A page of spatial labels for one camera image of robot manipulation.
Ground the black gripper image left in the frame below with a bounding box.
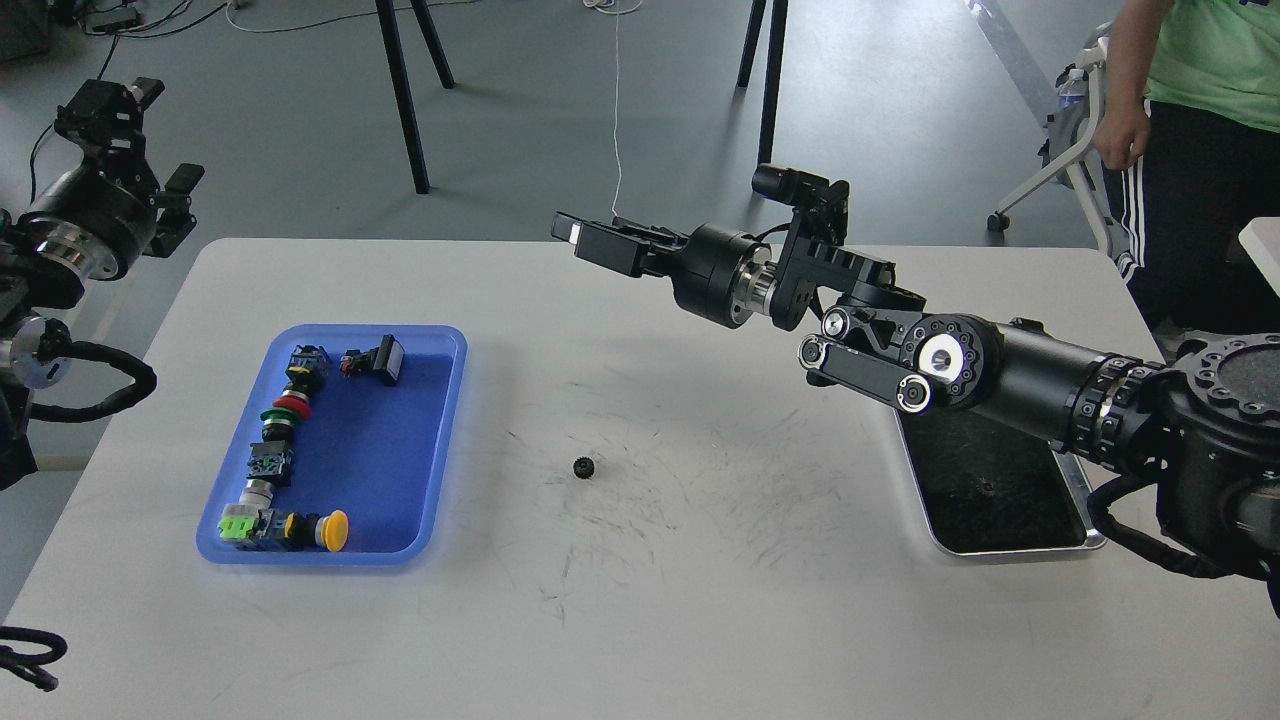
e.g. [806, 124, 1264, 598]
[18, 77, 205, 281]

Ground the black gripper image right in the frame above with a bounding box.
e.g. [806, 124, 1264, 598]
[550, 211, 776, 329]

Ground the blue plastic tray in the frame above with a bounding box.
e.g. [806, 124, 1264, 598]
[195, 324, 467, 568]

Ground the silver metal tray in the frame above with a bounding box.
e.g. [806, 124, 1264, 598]
[897, 411, 1106, 561]

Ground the black table leg right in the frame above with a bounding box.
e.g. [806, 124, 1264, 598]
[735, 1, 790, 165]

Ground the black table leg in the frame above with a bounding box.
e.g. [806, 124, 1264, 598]
[374, 1, 456, 195]
[735, 1, 790, 165]

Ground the black table leg left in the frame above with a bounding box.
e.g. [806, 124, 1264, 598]
[374, 1, 456, 195]

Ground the red green push button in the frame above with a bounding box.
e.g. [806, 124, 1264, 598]
[259, 391, 312, 443]

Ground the white rolling chair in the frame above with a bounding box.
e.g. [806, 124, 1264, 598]
[986, 22, 1114, 256]

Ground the person in green shirt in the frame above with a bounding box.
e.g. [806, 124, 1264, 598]
[1093, 1, 1279, 334]

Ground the black floor cable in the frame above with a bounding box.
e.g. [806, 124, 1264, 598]
[0, 0, 230, 247]

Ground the white power cable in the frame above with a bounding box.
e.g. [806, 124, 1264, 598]
[582, 0, 641, 225]

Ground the black yellow selector switch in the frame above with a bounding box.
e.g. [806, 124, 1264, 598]
[285, 345, 330, 396]

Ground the black rocker switch connector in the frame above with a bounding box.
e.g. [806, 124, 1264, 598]
[339, 334, 404, 387]

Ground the black silver switch module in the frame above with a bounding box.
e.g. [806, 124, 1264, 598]
[239, 439, 294, 509]

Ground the green terminal block switch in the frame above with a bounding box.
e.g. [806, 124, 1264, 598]
[218, 503, 284, 551]

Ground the yellow push button switch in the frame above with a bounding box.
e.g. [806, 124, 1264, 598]
[279, 510, 349, 553]

